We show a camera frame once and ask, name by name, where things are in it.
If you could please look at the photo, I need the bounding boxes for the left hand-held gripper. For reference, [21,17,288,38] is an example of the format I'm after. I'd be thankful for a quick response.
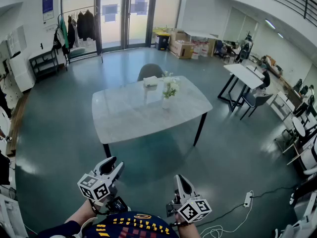
[77,156,125,207]

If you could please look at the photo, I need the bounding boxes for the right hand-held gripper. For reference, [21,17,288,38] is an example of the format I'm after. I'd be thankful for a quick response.
[165,174,212,224]

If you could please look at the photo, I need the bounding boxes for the white flowers bouquet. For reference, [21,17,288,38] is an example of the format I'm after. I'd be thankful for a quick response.
[161,70,181,100]

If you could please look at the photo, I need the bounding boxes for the person's right forearm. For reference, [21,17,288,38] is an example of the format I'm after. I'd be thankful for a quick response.
[174,213,202,238]

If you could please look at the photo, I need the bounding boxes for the person's left forearm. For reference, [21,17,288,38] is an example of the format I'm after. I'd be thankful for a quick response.
[64,198,105,225]

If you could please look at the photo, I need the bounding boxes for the grey marble table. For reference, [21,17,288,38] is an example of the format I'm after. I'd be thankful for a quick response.
[92,75,213,158]

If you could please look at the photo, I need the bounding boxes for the person's navy jersey torso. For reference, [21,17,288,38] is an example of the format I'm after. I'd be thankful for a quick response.
[37,211,180,238]

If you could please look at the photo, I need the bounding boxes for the white power strip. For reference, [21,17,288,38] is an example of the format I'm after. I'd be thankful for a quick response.
[243,191,254,208]

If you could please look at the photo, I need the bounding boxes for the white tissue box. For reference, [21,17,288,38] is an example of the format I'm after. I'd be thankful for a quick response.
[143,75,159,88]

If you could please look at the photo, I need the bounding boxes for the grey shell chair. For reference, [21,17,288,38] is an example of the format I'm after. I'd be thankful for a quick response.
[137,63,164,82]

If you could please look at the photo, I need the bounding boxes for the wooden step platform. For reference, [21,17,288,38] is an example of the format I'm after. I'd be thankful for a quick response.
[5,90,31,157]

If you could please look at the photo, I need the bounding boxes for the white metal rack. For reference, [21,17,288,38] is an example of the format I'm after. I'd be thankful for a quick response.
[0,194,28,238]

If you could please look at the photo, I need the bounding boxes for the blue grey chair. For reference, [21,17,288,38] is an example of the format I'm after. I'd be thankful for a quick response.
[239,92,274,121]

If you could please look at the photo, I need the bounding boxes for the black metal shelf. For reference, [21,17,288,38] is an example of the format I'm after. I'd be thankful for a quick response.
[29,49,60,80]

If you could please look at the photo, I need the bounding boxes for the white and black robot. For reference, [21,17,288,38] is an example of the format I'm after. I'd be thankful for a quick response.
[296,132,317,176]

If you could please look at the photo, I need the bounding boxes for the white storage cabinet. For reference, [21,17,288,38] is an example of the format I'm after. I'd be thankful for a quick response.
[9,50,36,93]

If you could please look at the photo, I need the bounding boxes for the black bin yellow lid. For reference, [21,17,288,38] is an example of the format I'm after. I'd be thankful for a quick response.
[155,32,171,51]

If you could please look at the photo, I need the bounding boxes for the large cardboard box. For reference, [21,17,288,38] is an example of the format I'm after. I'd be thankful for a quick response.
[169,40,195,60]

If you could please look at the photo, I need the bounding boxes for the black hanging bag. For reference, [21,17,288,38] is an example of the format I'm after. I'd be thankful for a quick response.
[52,27,66,51]

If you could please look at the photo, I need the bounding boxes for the black metal clothes rack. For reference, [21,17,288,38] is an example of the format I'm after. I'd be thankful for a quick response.
[57,5,104,64]

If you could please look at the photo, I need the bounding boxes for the black framed glass door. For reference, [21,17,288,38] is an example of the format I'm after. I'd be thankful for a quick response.
[61,0,184,54]

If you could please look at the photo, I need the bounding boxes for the green hanging garment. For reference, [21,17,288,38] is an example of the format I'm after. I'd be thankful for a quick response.
[60,16,69,48]

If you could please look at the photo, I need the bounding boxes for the black hanging coat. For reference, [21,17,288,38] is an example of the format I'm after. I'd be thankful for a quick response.
[76,9,97,42]

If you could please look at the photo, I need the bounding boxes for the small cardboard box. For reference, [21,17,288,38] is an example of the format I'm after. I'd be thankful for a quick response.
[170,31,190,43]

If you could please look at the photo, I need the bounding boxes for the white flat panel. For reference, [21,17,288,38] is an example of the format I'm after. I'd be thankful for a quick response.
[184,30,219,41]

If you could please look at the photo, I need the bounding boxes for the blurred paper notice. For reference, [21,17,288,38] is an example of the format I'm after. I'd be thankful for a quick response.
[102,3,118,23]
[130,0,149,16]

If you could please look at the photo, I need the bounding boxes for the black camera module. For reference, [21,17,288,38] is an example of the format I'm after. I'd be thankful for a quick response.
[106,196,130,215]

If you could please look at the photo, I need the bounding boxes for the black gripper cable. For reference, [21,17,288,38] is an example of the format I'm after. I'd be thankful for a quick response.
[88,199,111,216]

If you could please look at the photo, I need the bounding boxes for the white shoulder strap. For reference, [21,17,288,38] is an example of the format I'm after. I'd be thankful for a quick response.
[49,216,99,238]

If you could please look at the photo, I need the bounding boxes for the white floor cable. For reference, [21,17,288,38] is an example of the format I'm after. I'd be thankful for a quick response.
[199,190,255,238]

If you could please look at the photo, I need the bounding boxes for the black floor cable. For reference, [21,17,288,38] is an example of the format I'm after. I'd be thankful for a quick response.
[197,184,299,229]

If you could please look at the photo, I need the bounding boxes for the white desk black frame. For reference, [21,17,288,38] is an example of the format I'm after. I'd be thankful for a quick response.
[217,63,265,113]

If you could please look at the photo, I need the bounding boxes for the white wall board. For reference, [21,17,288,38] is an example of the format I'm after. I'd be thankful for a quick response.
[5,25,28,57]

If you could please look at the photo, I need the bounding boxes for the blue and white wall poster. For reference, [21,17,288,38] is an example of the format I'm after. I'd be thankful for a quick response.
[42,0,54,22]

